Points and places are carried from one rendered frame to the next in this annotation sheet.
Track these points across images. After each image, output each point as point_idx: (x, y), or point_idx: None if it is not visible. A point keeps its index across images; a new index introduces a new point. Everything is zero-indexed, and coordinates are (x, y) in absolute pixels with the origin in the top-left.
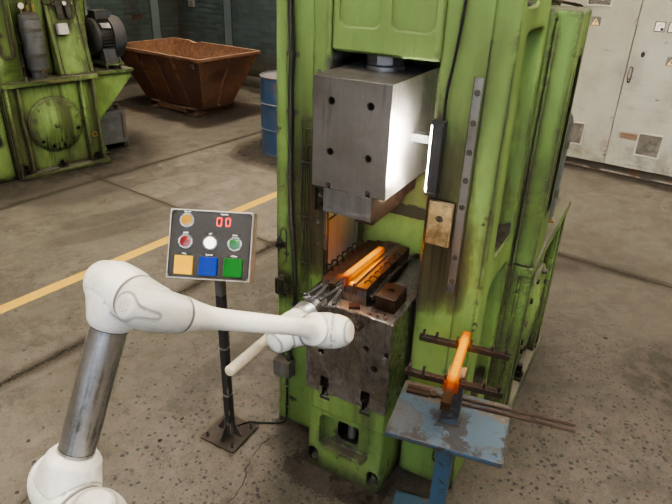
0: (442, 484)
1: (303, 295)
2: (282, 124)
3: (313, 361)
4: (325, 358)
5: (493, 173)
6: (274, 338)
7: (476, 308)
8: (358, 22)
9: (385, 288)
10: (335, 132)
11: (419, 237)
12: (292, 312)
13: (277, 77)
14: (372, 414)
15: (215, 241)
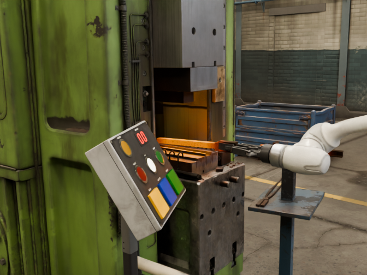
0: (292, 251)
1: (249, 153)
2: (112, 23)
3: (205, 250)
4: (212, 237)
5: (232, 39)
6: (328, 157)
7: (234, 139)
8: None
9: (212, 149)
10: (196, 12)
11: None
12: (299, 144)
13: None
14: (237, 259)
15: (152, 161)
